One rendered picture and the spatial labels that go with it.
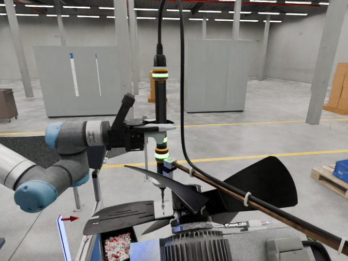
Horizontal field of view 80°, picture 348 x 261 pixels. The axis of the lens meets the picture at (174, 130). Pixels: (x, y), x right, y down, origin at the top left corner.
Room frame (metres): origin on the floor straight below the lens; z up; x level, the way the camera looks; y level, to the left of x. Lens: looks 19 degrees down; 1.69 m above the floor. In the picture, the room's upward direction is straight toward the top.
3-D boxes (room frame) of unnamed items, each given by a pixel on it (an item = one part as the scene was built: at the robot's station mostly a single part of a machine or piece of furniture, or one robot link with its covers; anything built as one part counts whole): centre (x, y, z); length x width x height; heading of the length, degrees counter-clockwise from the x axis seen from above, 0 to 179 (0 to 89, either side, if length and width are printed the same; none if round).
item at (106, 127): (0.59, 0.15, 1.47); 0.12 x 0.08 x 0.09; 98
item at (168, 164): (0.60, 0.03, 1.34); 0.09 x 0.07 x 0.10; 43
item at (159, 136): (0.58, 0.04, 1.48); 0.09 x 0.03 x 0.06; 86
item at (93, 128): (0.58, 0.23, 1.48); 0.08 x 0.05 x 0.08; 8
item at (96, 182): (1.09, 0.47, 0.96); 0.03 x 0.03 x 0.20; 8
